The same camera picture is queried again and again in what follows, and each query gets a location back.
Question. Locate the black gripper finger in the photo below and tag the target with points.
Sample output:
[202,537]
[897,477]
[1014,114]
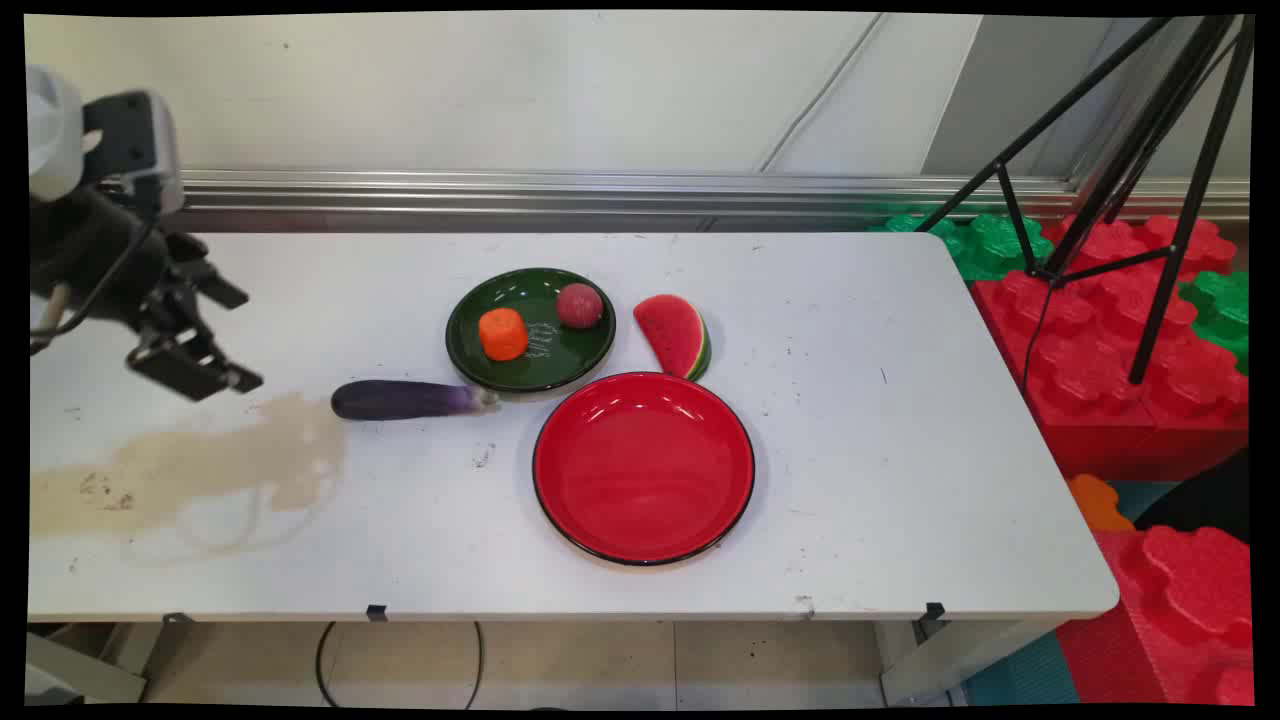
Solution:
[212,280]
[190,370]

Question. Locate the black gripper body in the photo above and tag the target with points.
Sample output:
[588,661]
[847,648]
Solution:
[90,250]

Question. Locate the orange toy fruit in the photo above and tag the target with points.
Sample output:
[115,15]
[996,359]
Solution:
[503,335]

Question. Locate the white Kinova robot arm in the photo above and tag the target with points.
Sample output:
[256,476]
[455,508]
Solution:
[50,130]

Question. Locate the purple toy eggplant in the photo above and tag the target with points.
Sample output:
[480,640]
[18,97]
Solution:
[400,400]

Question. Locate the white table leg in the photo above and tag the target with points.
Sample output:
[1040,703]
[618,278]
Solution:
[950,660]
[80,670]

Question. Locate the dark green plate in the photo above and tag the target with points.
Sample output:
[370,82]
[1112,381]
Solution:
[545,355]

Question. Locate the red toy apple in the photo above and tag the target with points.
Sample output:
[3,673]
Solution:
[580,305]

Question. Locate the toy watermelon slice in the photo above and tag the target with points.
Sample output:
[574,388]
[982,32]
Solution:
[672,330]

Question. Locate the red plate black rim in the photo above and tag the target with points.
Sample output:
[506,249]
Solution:
[643,468]

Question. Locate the green foam block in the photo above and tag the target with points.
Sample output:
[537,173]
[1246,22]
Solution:
[985,245]
[1222,310]

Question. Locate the large red foam block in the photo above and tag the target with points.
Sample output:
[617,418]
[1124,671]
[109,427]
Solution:
[1090,400]

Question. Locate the orange foam block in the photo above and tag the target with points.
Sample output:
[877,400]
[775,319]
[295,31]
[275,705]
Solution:
[1098,503]

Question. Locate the black tripod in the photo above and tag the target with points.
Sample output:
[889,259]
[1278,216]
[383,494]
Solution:
[1190,200]

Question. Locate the black grey wrist camera box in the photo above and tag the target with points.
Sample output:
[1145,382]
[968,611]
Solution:
[130,140]

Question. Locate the aluminium rail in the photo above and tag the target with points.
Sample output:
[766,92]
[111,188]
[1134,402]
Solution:
[600,195]

